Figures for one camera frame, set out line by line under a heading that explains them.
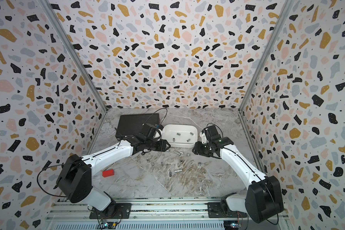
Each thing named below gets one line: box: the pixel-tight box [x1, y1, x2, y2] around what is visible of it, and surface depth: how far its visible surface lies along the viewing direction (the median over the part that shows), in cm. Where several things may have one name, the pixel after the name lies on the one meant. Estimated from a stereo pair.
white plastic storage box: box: [161, 124, 198, 149], surface depth 106 cm
